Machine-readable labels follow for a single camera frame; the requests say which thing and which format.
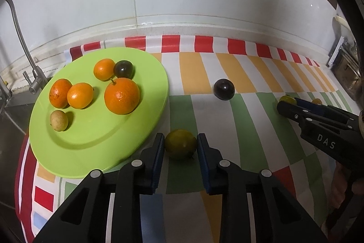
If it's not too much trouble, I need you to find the steel sink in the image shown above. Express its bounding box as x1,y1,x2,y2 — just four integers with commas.
0,84,35,204

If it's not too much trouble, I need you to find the green plate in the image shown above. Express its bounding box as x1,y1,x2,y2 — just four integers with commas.
29,47,170,179

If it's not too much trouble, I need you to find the person's right hand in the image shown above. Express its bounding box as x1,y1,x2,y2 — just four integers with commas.
326,163,364,233

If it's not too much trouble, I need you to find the steel cooking pot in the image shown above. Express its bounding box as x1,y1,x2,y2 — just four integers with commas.
333,59,364,102

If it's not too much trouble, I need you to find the cream pan handle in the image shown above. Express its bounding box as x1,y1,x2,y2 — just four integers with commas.
334,15,349,31

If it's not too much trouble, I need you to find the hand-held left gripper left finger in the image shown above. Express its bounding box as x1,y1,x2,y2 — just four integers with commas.
33,133,166,243

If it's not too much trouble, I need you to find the dark purple plum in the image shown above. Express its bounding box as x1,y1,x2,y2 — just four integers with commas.
213,78,235,101
113,60,134,80

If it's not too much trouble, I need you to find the colourful striped cloth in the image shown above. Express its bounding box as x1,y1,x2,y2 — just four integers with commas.
15,35,354,243

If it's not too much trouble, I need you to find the orange with stem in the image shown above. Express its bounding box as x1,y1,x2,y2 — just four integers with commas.
104,77,141,115

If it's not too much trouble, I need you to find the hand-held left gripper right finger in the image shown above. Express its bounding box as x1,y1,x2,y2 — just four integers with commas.
196,133,325,243

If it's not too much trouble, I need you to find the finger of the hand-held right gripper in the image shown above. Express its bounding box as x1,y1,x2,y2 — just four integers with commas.
294,98,359,123
277,101,351,130

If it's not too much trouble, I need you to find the thin gooseneck steel faucet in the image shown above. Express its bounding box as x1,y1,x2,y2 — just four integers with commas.
0,0,48,94

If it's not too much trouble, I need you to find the green tangerine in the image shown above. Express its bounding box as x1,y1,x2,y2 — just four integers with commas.
165,129,197,161
279,95,298,106

